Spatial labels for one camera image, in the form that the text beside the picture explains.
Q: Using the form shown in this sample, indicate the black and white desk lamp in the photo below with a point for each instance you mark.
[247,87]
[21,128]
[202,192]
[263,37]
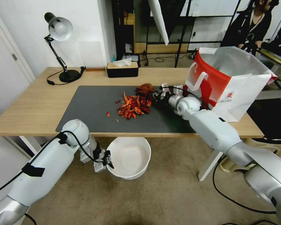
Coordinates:
[61,28]

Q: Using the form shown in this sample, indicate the dark red brown towel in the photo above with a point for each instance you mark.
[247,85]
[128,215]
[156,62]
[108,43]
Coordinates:
[144,89]

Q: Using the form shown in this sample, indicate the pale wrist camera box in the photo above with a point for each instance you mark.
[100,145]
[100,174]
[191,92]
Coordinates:
[165,89]
[99,167]

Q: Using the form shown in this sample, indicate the person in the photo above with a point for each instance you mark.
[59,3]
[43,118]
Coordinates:
[255,23]

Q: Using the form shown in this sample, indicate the red and white takeout bag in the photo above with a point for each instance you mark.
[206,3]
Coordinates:
[236,93]

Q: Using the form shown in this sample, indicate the pile of red shrimp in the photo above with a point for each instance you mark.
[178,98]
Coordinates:
[131,109]

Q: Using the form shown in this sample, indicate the white round plastic container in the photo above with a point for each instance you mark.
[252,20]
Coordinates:
[131,159]

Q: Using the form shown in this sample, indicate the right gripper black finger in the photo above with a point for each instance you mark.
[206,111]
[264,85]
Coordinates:
[151,103]
[152,94]

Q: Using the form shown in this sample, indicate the dark grey table mat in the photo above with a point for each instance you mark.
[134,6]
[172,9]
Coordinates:
[93,110]

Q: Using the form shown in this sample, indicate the beige plastic stool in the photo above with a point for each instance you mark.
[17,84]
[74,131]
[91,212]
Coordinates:
[227,167]

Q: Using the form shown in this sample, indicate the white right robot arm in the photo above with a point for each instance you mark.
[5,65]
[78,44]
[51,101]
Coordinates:
[213,126]

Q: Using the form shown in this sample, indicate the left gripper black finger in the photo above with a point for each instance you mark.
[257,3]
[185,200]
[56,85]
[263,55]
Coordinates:
[108,154]
[110,164]

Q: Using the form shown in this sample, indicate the wooden table with white legs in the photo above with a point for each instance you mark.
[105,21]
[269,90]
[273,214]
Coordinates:
[37,100]

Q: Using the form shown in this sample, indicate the white tissue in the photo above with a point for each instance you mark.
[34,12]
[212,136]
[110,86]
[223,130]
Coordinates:
[123,62]

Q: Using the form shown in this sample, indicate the black light stand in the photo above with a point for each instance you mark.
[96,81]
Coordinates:
[183,35]

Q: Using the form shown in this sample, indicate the silver door hinge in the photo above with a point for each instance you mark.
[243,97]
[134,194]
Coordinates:
[14,56]

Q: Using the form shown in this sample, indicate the white folded reflector panel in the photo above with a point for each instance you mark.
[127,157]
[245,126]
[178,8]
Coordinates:
[159,21]

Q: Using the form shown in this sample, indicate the black metal shelf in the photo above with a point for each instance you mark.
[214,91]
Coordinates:
[116,28]

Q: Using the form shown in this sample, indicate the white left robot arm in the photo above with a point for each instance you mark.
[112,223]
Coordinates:
[49,159]

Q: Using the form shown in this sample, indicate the black tissue box wooden lid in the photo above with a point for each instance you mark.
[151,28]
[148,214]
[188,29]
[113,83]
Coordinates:
[123,72]

